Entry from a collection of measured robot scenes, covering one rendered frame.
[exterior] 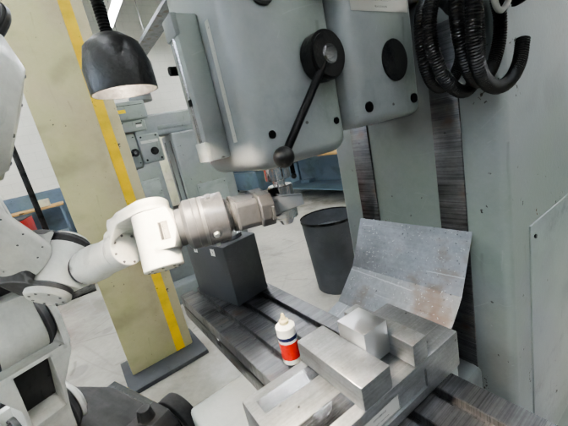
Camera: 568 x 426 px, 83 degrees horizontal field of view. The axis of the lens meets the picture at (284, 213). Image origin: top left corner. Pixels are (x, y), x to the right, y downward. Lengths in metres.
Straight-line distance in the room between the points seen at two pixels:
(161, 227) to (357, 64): 0.41
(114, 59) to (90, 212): 1.86
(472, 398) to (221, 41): 0.65
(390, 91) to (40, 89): 1.95
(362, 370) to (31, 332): 0.82
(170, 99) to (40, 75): 7.98
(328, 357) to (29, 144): 9.25
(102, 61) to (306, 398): 0.51
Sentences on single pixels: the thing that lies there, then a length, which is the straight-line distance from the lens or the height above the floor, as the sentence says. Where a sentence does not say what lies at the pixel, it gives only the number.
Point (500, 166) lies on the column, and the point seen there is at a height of 1.21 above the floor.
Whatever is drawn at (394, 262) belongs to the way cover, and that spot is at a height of 0.97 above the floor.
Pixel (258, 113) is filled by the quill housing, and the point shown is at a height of 1.39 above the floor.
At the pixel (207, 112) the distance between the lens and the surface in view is 0.52.
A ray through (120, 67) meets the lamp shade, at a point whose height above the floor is 1.46.
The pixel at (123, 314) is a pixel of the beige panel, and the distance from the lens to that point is 2.39.
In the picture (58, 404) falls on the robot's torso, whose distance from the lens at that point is 1.25.
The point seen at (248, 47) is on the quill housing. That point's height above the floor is 1.48.
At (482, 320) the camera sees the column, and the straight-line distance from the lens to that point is 0.93.
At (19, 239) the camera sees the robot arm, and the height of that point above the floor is 1.28.
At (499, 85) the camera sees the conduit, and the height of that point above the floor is 1.36.
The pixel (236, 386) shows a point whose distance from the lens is 0.85.
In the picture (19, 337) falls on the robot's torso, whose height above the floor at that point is 1.02.
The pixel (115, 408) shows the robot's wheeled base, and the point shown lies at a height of 0.57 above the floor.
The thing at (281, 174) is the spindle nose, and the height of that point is 1.29.
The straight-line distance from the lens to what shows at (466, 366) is 1.00.
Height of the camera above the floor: 1.36
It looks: 14 degrees down
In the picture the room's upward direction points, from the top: 12 degrees counter-clockwise
